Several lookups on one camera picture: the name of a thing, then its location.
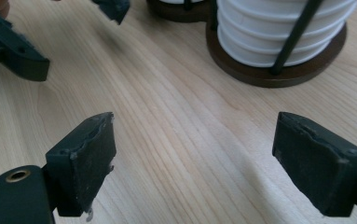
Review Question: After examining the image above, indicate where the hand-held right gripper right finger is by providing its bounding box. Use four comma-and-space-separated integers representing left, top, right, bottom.
271, 111, 357, 218

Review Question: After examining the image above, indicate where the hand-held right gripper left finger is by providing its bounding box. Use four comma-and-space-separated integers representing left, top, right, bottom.
45, 111, 118, 218

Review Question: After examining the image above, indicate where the dark double cup holder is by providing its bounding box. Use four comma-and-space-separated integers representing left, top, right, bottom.
145, 0, 349, 89

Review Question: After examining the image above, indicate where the stack of white paper cups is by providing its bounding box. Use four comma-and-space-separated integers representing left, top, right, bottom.
216, 0, 357, 68

